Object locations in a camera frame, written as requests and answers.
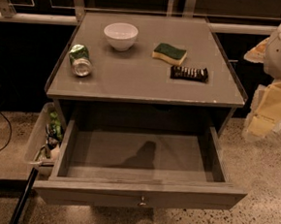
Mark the metal railing frame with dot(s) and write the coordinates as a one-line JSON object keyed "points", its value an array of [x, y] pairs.
{"points": [[259, 17]]}

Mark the grey drawer cabinet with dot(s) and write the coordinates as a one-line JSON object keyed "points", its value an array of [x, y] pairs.
{"points": [[135, 76]]}

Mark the clear plastic storage bin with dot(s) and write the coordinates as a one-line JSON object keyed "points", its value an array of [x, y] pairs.
{"points": [[43, 146]]}

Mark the green yellow sponge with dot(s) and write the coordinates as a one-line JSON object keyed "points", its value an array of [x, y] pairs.
{"points": [[170, 54]]}

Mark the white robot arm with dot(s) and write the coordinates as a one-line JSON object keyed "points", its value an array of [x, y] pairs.
{"points": [[272, 63]]}

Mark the green soda can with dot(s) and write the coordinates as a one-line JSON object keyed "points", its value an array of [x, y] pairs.
{"points": [[79, 59]]}

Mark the black bar on floor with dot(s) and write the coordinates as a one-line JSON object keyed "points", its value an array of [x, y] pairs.
{"points": [[24, 197]]}

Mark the grey top drawer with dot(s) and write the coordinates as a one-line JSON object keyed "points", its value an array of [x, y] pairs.
{"points": [[139, 170]]}

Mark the white ceramic bowl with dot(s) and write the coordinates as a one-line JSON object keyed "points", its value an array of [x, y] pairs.
{"points": [[121, 36]]}

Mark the black snack bar wrapper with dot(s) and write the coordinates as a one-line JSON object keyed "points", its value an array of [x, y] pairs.
{"points": [[187, 73]]}

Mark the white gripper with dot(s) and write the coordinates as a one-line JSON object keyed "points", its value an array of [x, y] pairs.
{"points": [[265, 114]]}

